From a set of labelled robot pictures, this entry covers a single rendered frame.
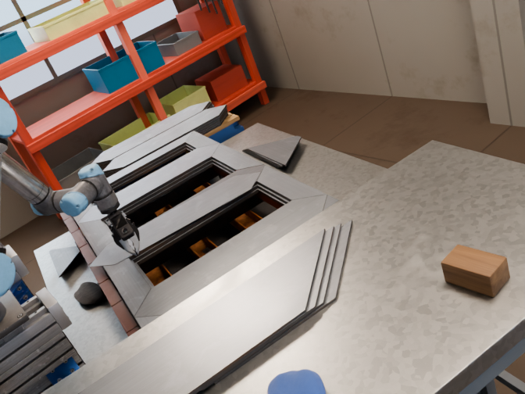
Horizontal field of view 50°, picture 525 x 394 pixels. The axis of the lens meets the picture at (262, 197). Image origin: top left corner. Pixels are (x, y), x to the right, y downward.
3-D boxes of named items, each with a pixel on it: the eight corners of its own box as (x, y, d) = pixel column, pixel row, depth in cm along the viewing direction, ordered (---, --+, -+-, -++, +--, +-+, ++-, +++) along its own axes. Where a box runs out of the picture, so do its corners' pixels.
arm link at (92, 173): (70, 177, 183) (84, 163, 189) (87, 204, 188) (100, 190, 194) (88, 173, 179) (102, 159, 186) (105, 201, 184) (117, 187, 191)
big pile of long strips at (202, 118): (209, 105, 339) (205, 97, 337) (238, 116, 306) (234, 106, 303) (91, 169, 316) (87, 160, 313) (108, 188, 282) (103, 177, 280)
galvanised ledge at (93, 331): (73, 234, 284) (70, 230, 282) (151, 373, 175) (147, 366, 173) (37, 256, 278) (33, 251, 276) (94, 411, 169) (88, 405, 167)
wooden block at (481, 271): (444, 282, 106) (440, 262, 104) (462, 263, 109) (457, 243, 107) (494, 298, 99) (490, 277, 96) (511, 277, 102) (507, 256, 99)
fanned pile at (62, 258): (73, 238, 273) (69, 231, 272) (89, 268, 241) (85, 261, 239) (49, 251, 270) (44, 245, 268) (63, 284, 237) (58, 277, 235)
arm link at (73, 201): (58, 220, 180) (76, 202, 189) (84, 216, 175) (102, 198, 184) (45, 201, 177) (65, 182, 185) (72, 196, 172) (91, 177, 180)
